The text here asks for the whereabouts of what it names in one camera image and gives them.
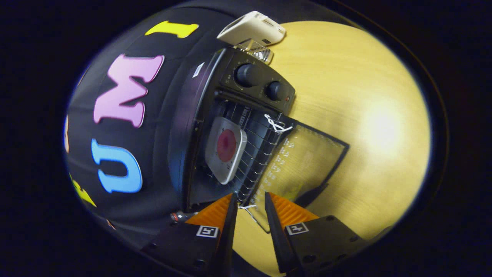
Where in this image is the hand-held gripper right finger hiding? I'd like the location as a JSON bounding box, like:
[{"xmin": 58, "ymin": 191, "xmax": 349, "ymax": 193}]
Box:
[{"xmin": 264, "ymin": 192, "xmax": 368, "ymax": 275}]

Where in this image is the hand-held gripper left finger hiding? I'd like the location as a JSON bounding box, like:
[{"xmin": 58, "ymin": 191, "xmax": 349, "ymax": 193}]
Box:
[{"xmin": 140, "ymin": 192, "xmax": 239, "ymax": 277}]

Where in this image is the white square plate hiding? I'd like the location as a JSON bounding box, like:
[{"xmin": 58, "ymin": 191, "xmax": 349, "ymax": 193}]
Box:
[{"xmin": 205, "ymin": 117, "xmax": 248, "ymax": 185}]

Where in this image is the black toaster oven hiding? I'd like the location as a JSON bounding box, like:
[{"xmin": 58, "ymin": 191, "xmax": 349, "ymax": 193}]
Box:
[{"xmin": 168, "ymin": 48, "xmax": 350, "ymax": 233}]

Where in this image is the white pop-up toaster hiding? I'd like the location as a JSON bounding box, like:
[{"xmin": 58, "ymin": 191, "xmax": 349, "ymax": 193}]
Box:
[{"xmin": 217, "ymin": 11, "xmax": 287, "ymax": 47}]

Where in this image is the clear plastic water bottle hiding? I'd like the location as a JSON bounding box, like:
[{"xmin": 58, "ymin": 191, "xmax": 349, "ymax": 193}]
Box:
[{"xmin": 169, "ymin": 211, "xmax": 193, "ymax": 223}]

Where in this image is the black backdrop cloth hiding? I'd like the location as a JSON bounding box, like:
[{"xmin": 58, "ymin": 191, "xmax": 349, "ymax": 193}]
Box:
[{"xmin": 63, "ymin": 0, "xmax": 246, "ymax": 247}]

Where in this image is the white string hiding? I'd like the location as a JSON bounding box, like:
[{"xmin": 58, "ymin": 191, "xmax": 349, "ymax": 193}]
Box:
[
  {"xmin": 264, "ymin": 114, "xmax": 293, "ymax": 133},
  {"xmin": 238, "ymin": 204, "xmax": 266, "ymax": 232}
]

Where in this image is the metal wire utensil rack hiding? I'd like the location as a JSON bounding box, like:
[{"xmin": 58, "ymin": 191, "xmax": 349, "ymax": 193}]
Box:
[{"xmin": 234, "ymin": 38, "xmax": 274, "ymax": 64}]

